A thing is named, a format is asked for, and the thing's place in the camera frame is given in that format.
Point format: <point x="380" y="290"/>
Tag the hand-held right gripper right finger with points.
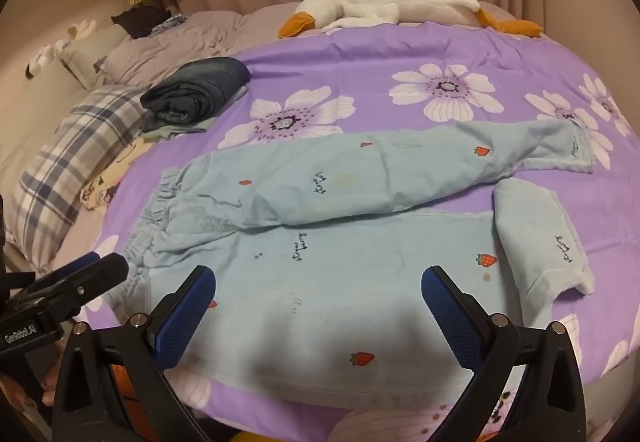
<point x="450" y="319"/>

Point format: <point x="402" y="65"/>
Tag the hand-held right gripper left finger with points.
<point x="184" y="319"/>

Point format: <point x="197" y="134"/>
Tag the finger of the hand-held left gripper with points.
<point x="95" y="278"/>
<point x="80" y="262"/>

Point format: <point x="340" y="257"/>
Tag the beige bed sheet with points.
<point x="85" y="232"/>

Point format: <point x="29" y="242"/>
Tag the yellow cartoon print cloth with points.
<point x="107" y="182"/>

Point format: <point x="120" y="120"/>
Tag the plaid pillow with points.
<point x="75" y="162"/>

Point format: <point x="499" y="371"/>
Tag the folded dark denim jeans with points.
<point x="200" y="90"/>

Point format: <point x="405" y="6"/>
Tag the small white plush toy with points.
<point x="57" y="45"/>

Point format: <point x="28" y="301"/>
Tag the black cloth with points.
<point x="142" y="20"/>

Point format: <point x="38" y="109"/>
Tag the grey duvet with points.
<point x="200" y="35"/>

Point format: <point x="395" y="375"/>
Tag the purple floral blanket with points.
<point x="380" y="72"/>

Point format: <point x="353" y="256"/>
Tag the white goose plush toy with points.
<point x="400" y="2"/>

